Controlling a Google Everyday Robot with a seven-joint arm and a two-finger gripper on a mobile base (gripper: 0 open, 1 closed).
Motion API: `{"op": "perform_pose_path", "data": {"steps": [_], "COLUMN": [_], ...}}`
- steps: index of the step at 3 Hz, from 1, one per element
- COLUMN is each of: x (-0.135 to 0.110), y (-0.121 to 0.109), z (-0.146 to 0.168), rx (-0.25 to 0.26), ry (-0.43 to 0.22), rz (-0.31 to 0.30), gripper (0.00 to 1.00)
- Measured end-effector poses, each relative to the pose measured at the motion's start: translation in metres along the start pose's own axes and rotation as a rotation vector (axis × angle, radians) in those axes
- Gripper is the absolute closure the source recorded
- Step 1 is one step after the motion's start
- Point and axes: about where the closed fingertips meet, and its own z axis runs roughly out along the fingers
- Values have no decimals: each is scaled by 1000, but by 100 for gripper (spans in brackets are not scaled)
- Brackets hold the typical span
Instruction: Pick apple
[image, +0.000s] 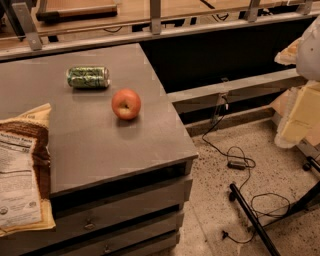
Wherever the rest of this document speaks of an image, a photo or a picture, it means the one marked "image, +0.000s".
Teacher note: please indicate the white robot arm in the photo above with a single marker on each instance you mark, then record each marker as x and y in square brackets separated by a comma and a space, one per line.
[308, 52]

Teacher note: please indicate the red yellow apple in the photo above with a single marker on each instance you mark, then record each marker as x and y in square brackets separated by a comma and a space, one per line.
[126, 104]

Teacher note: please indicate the grey drawer cabinet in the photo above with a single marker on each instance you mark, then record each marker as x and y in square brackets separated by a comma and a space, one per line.
[117, 186]

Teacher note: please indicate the black power adapter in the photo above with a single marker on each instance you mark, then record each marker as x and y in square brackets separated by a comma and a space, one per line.
[236, 165]

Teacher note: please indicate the green soda can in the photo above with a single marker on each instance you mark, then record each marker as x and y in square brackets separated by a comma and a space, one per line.
[88, 77]

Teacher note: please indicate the brown yellow snack bag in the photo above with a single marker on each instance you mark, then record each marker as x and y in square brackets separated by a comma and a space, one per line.
[25, 172]

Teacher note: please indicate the black chair base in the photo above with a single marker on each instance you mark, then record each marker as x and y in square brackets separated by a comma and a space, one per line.
[308, 202]

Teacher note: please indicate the grey metal rail frame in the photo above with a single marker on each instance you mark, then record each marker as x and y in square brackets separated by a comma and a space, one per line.
[141, 20]

